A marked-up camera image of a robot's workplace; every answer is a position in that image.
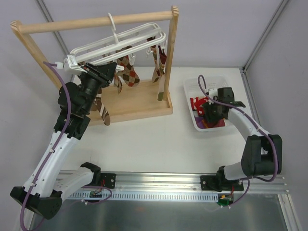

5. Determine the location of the wooden hanger rack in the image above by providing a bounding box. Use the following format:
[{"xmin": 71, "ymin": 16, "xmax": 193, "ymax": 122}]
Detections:
[{"xmin": 10, "ymin": 6, "xmax": 179, "ymax": 128}]

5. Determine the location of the beige patterned sock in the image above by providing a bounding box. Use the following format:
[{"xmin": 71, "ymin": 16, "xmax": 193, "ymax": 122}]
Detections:
[{"xmin": 150, "ymin": 45, "xmax": 167, "ymax": 101}]

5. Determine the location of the green circuit board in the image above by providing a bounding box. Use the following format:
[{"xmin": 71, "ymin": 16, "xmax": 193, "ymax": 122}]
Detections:
[{"xmin": 217, "ymin": 195, "xmax": 233, "ymax": 207}]

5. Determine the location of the white plastic clip hanger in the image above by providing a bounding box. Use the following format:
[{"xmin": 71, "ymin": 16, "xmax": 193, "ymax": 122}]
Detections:
[{"xmin": 70, "ymin": 14, "xmax": 166, "ymax": 65}]

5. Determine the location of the purple orange striped sock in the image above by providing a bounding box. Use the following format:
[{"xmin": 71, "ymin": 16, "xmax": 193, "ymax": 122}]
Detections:
[{"xmin": 194, "ymin": 116, "xmax": 226, "ymax": 129}]

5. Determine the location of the white plastic basket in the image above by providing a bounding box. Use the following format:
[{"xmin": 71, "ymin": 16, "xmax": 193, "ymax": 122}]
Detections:
[{"xmin": 183, "ymin": 76, "xmax": 234, "ymax": 132}]

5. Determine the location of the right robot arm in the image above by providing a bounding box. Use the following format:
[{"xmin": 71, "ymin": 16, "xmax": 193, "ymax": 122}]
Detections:
[{"xmin": 200, "ymin": 87, "xmax": 282, "ymax": 192}]

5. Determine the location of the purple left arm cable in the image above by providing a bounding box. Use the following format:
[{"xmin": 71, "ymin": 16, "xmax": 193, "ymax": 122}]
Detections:
[{"xmin": 19, "ymin": 61, "xmax": 73, "ymax": 231}]

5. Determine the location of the argyle sock right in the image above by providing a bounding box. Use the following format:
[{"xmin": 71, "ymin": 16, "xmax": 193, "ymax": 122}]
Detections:
[{"xmin": 117, "ymin": 56, "xmax": 140, "ymax": 87}]

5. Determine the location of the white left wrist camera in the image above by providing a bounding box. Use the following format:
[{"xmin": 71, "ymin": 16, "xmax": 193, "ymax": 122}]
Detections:
[{"xmin": 55, "ymin": 54, "xmax": 86, "ymax": 76}]

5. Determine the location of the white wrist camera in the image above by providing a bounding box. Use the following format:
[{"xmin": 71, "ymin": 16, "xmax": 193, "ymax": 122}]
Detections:
[
  {"xmin": 55, "ymin": 54, "xmax": 86, "ymax": 76},
  {"xmin": 208, "ymin": 88, "xmax": 218, "ymax": 101}
]

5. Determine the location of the brown striped sock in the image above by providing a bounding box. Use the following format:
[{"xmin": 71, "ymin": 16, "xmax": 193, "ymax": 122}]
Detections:
[{"xmin": 93, "ymin": 93, "xmax": 111, "ymax": 126}]

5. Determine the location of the red white sock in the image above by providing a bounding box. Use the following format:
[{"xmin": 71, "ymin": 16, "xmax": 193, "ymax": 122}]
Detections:
[{"xmin": 190, "ymin": 97, "xmax": 208, "ymax": 116}]

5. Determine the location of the aluminium mounting rail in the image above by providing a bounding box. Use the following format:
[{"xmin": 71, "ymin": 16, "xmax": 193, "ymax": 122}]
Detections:
[{"xmin": 64, "ymin": 172, "xmax": 289, "ymax": 203}]

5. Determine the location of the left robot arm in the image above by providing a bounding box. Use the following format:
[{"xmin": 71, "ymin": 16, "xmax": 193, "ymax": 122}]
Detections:
[{"xmin": 10, "ymin": 62, "xmax": 117, "ymax": 219}]

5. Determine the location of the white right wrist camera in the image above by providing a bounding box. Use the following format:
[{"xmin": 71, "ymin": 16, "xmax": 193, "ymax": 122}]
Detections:
[{"xmin": 208, "ymin": 88, "xmax": 218, "ymax": 101}]

